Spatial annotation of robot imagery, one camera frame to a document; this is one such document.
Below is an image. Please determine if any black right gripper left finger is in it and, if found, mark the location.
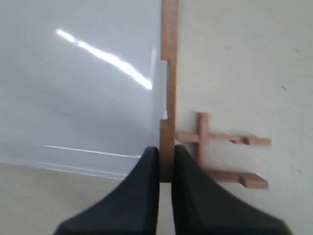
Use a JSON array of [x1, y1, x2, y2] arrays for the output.
[[55, 147, 159, 235]]

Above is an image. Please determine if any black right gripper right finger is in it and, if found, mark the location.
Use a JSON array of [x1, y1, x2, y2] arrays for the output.
[[172, 145, 291, 235]]

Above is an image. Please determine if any white plastic tray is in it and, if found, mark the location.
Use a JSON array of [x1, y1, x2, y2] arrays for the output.
[[0, 0, 167, 179]]

